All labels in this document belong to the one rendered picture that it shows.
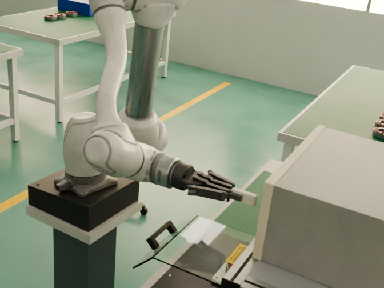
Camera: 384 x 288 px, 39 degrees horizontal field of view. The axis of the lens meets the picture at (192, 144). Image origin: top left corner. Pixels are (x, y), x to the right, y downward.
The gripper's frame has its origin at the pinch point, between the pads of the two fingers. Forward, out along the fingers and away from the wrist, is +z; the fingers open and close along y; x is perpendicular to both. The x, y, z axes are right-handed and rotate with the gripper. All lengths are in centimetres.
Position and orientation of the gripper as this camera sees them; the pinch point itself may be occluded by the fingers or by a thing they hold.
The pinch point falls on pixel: (243, 196)
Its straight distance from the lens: 142.7
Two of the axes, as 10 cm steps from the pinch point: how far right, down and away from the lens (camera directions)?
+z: 8.8, 2.7, -4.0
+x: 0.9, -9.1, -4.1
